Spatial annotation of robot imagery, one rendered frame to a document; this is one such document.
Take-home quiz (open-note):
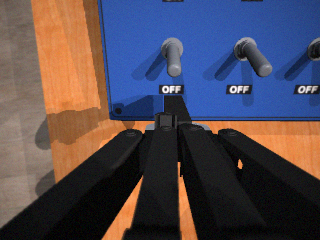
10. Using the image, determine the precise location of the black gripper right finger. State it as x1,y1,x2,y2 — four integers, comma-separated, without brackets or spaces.
173,95,320,240

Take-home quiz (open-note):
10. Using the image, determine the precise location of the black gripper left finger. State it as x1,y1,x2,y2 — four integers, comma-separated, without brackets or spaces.
0,95,182,240

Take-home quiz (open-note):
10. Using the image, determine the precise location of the blue switch panel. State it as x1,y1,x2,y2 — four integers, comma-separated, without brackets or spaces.
97,0,320,121

